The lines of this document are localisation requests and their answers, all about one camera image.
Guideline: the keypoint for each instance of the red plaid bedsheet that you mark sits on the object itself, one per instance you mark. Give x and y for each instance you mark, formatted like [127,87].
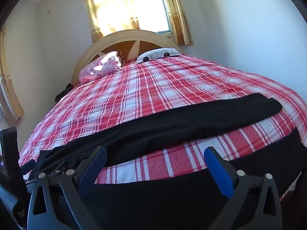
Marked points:
[153,83]

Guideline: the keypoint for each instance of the pink floral pillow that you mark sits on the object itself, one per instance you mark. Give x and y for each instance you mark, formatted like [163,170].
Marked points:
[103,66]

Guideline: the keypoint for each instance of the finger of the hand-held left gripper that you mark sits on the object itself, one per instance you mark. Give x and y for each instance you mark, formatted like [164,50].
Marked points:
[28,166]

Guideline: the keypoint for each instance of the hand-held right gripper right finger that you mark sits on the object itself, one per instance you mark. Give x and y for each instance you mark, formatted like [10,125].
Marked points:
[217,170]

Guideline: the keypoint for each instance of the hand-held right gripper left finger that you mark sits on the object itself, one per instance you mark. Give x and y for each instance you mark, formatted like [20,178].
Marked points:
[94,165]

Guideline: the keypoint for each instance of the white patterned pillow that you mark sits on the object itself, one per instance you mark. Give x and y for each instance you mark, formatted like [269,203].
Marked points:
[157,54]

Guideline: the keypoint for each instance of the dark cloth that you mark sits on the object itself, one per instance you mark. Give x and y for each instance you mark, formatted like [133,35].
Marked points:
[62,92]

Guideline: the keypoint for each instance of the window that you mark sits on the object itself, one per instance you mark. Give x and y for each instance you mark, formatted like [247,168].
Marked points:
[153,12]

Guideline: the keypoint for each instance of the black pants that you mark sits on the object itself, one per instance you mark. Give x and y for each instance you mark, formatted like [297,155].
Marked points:
[191,122]

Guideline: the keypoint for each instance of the yellow patterned curtain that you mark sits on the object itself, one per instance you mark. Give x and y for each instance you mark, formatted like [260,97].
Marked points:
[177,12]
[108,9]
[10,93]

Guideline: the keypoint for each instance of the cream wooden headboard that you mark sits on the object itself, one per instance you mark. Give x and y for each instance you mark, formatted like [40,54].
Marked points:
[115,43]

